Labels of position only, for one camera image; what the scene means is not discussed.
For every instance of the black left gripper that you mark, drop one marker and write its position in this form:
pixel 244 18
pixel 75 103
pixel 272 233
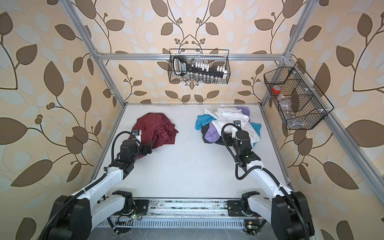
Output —
pixel 145 151

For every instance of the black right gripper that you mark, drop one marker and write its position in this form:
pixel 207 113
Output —
pixel 246 132

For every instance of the maroon shirt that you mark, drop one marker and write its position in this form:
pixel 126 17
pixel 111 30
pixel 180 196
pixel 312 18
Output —
pixel 157 129

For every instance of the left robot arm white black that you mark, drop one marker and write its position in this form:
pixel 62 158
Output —
pixel 74 217

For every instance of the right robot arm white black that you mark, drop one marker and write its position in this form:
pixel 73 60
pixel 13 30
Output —
pixel 287 211

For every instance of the dark grey cloth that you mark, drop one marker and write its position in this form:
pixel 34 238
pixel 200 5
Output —
pixel 210 135

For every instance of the lavender cloth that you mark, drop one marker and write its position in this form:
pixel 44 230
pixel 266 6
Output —
pixel 214 132

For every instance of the teal cloth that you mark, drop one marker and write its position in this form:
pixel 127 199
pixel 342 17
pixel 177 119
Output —
pixel 252 128

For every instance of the clear bottle red cap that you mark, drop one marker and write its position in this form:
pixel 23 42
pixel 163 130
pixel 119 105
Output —
pixel 288 105

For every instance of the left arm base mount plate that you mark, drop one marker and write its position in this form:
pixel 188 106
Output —
pixel 139 207

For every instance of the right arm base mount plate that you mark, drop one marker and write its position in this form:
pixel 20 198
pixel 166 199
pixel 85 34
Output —
pixel 237 208

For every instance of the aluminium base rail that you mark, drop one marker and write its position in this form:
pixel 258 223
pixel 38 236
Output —
pixel 186 213

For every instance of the black wire basket right wall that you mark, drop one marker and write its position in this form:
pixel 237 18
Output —
pixel 301 100

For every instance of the black wire basket wall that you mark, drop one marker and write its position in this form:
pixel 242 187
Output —
pixel 301 100
pixel 205 54

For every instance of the black wire basket rear wall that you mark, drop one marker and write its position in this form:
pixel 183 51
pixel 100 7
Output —
pixel 205 54

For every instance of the black handled tool set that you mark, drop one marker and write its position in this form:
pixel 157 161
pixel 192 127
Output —
pixel 183 65

